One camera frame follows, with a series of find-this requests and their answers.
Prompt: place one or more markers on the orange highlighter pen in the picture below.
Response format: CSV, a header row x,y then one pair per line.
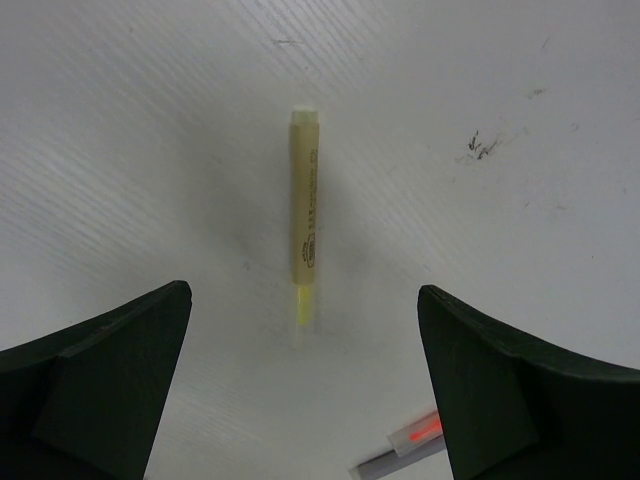
x,y
416,434

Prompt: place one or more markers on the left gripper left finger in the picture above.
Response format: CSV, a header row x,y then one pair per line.
x,y
85,402

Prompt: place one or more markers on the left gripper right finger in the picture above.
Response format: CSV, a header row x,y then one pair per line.
x,y
514,406

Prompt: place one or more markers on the purple highlighter pen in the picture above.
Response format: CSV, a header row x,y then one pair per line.
x,y
387,464

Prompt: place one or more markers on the yellow highlighter pen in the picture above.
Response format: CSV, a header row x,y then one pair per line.
x,y
304,136

